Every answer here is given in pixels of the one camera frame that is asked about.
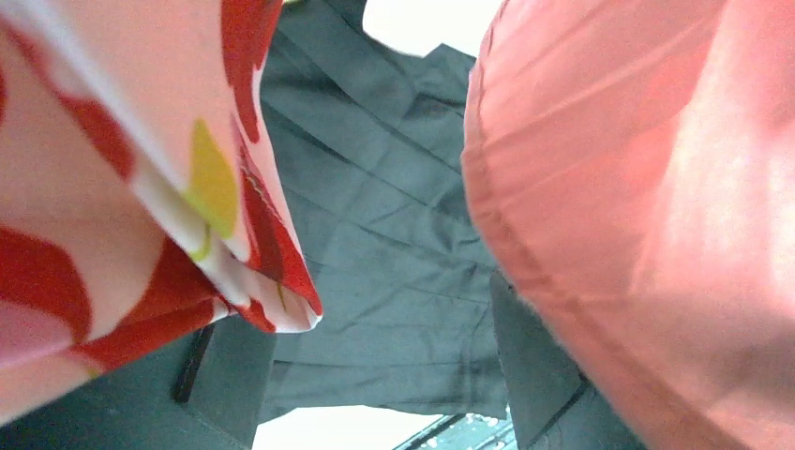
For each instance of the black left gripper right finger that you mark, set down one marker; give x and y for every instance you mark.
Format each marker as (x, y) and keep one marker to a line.
(552, 404)

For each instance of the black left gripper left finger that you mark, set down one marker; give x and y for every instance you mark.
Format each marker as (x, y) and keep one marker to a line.
(202, 391)

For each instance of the red poppy print garment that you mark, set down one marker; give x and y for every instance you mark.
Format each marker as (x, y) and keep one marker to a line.
(140, 197)

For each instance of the pink pleated skirt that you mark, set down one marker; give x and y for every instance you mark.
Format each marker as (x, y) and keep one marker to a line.
(630, 164)

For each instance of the black garment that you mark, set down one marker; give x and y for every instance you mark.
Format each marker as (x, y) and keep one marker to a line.
(368, 144)

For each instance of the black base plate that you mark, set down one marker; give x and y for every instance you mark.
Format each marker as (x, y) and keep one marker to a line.
(468, 431)

